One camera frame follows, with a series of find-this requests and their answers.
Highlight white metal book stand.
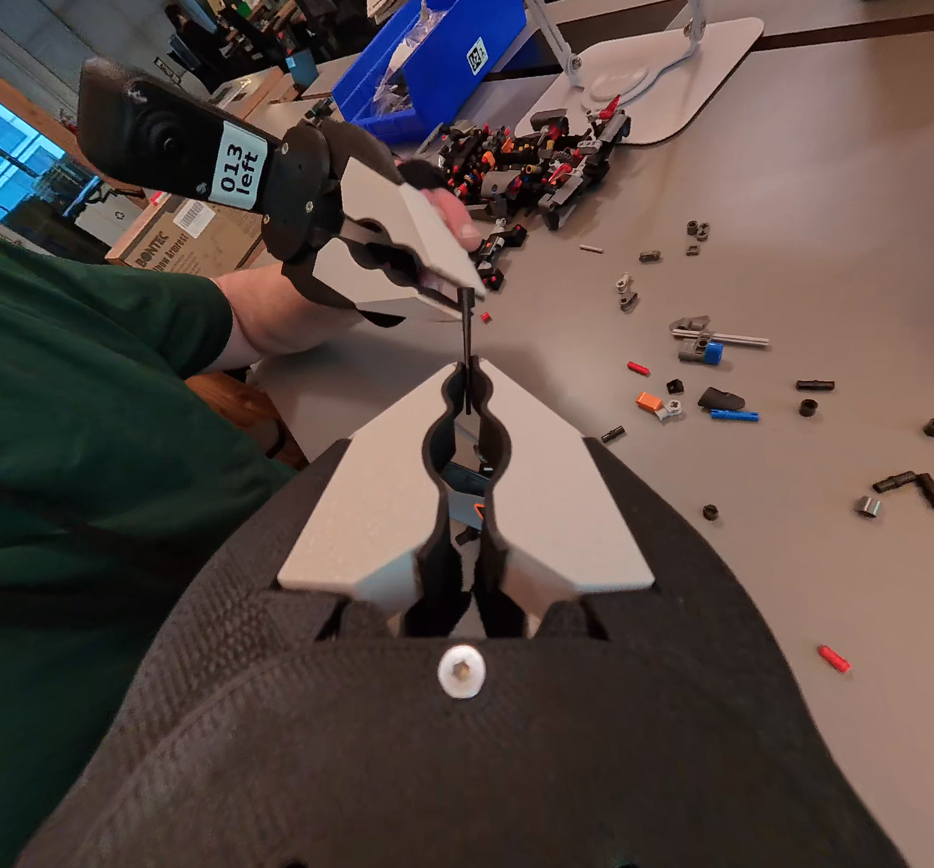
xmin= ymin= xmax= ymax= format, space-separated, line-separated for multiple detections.
xmin=511 ymin=0 xmax=766 ymax=146

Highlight black lego beam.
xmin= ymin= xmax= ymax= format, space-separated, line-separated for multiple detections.
xmin=872 ymin=470 xmax=934 ymax=507

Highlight person's left forearm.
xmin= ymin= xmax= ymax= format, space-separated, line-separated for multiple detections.
xmin=215 ymin=266 xmax=366 ymax=374

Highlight flame print lego assembly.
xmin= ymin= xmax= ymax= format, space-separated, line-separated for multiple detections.
xmin=467 ymin=218 xmax=530 ymax=292

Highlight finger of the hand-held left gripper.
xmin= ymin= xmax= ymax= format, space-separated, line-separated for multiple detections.
xmin=338 ymin=156 xmax=487 ymax=300
xmin=310 ymin=236 xmax=479 ymax=325

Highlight black lego blade piece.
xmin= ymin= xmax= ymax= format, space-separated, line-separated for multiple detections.
xmin=456 ymin=288 xmax=477 ymax=416

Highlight blue plastic bin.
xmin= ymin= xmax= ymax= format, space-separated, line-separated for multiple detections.
xmin=332 ymin=0 xmax=528 ymax=146

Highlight cardboard box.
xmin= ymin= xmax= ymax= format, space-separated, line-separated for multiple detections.
xmin=106 ymin=193 xmax=267 ymax=271

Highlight grey lego axle blue assembly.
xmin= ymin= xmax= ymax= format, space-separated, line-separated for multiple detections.
xmin=670 ymin=315 xmax=771 ymax=365

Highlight person's left hand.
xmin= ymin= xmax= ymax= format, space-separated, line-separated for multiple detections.
xmin=427 ymin=185 xmax=484 ymax=247

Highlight lego car chassis model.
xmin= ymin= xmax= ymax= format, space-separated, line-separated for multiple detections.
xmin=416 ymin=96 xmax=632 ymax=232

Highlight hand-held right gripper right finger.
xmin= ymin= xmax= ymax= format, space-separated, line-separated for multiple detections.
xmin=469 ymin=359 xmax=655 ymax=639

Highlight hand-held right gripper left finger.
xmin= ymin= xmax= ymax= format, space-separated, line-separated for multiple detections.
xmin=276 ymin=362 xmax=471 ymax=639

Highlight grey lego wing assembly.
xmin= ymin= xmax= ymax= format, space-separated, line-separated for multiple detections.
xmin=438 ymin=423 xmax=497 ymax=549

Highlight clear plastic parts bags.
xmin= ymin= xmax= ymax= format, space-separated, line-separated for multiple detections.
xmin=372 ymin=0 xmax=455 ymax=117

